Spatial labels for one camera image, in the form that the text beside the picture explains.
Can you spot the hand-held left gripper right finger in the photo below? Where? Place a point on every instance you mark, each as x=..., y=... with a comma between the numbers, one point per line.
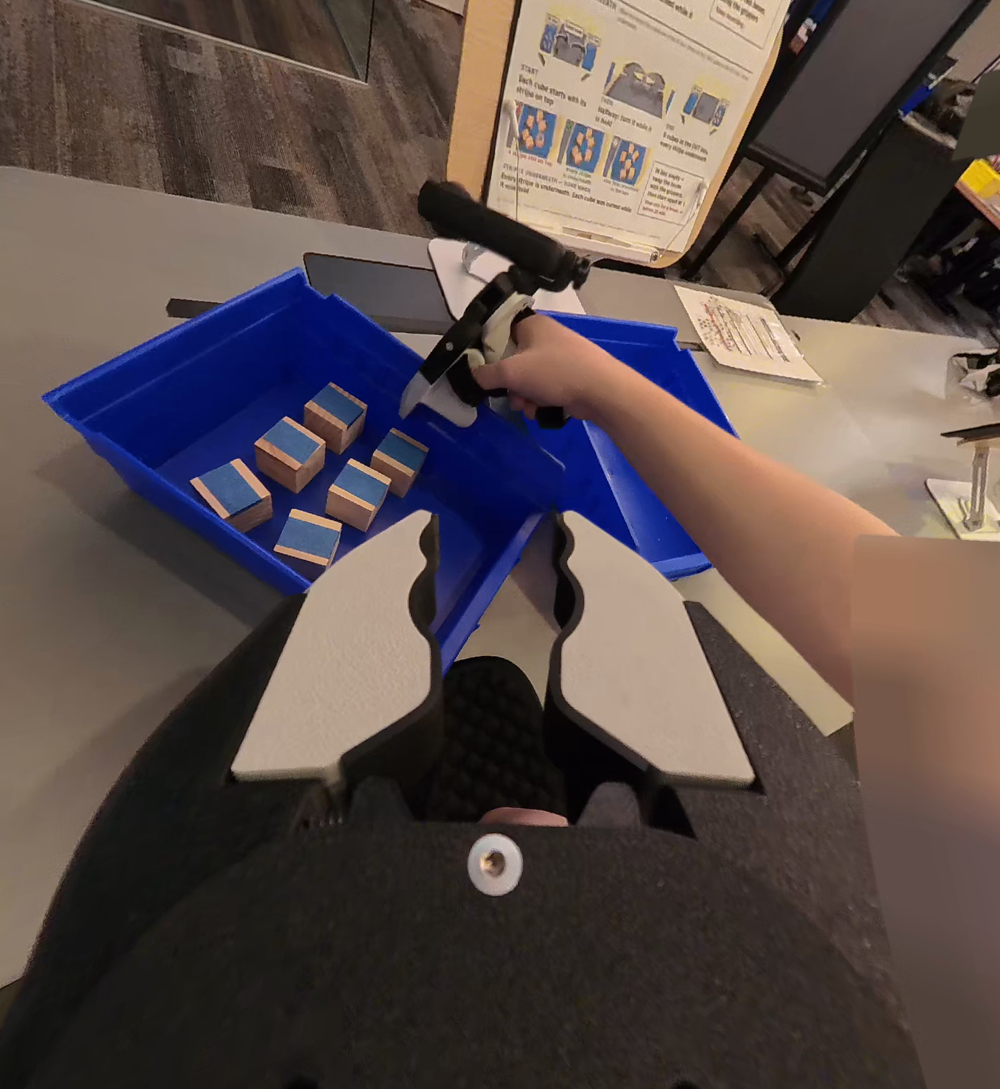
x=644, y=681

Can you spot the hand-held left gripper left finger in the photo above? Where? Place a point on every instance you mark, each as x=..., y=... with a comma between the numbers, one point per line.
x=346, y=672

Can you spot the blue plastic bin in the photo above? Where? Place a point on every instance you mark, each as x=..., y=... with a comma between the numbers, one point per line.
x=210, y=400
x=636, y=510

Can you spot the person's right forearm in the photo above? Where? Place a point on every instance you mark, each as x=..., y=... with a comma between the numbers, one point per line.
x=721, y=510

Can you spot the person's right hand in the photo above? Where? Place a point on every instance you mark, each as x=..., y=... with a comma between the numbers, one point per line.
x=559, y=366

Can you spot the white board stand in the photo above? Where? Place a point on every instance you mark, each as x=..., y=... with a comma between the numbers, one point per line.
x=450, y=276

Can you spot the black tablet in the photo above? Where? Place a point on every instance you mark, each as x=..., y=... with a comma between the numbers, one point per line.
x=363, y=285

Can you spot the illustrated instruction board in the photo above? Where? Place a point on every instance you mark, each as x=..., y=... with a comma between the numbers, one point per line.
x=619, y=102

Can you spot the printed paper sheet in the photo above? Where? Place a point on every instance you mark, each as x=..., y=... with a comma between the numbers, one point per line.
x=746, y=332

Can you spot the black office chair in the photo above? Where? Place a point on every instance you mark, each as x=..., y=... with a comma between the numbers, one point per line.
x=874, y=238

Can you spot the clear panel stand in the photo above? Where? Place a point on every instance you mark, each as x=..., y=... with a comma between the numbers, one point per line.
x=985, y=493

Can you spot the black tilted display panel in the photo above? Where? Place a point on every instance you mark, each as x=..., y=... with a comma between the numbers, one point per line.
x=993, y=425

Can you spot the idle black white gripper device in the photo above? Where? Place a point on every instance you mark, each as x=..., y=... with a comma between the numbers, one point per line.
x=983, y=374

